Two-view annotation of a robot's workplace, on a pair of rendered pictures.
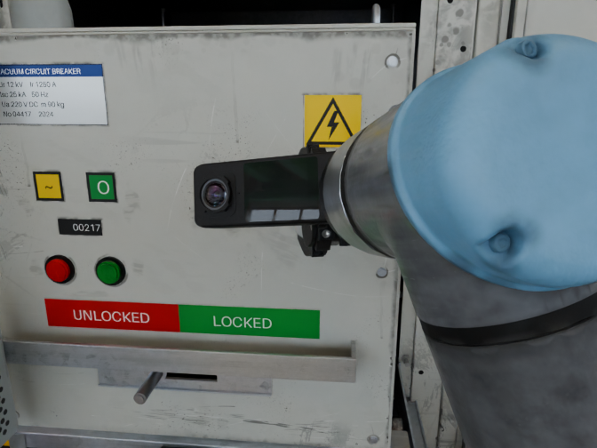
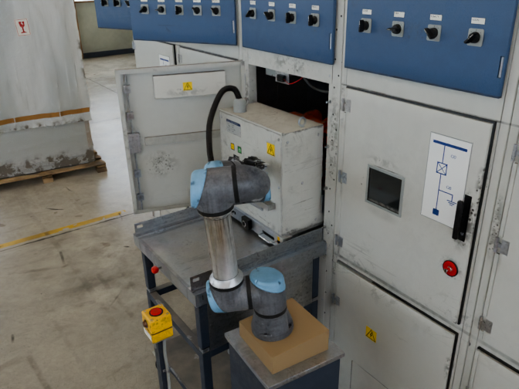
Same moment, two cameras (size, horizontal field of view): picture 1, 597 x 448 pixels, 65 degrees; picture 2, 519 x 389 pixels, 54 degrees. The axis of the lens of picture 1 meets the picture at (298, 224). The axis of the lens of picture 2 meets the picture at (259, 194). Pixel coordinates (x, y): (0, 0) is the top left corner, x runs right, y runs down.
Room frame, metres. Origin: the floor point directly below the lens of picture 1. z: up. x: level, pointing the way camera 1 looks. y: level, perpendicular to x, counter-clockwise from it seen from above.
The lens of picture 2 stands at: (-0.86, -1.54, 2.01)
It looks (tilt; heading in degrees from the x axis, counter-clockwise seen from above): 24 degrees down; 50
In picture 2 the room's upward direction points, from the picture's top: 1 degrees counter-clockwise
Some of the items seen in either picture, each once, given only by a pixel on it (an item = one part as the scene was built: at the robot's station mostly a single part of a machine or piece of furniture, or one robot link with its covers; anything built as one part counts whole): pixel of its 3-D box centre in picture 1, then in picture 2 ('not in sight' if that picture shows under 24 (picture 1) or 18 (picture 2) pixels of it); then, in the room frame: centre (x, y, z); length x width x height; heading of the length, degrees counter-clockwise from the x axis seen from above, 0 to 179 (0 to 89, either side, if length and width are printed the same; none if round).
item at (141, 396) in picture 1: (150, 376); not in sight; (0.46, 0.17, 1.02); 0.06 x 0.02 x 0.04; 174
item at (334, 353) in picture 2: not in sight; (283, 344); (0.14, -0.47, 0.74); 0.32 x 0.32 x 0.02; 80
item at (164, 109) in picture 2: not in sight; (188, 137); (0.46, 0.59, 1.21); 0.63 x 0.07 x 0.74; 157
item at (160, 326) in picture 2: not in sight; (157, 323); (-0.21, -0.18, 0.85); 0.08 x 0.08 x 0.10; 85
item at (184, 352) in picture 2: not in sight; (231, 306); (0.35, 0.15, 0.46); 0.64 x 0.58 x 0.66; 175
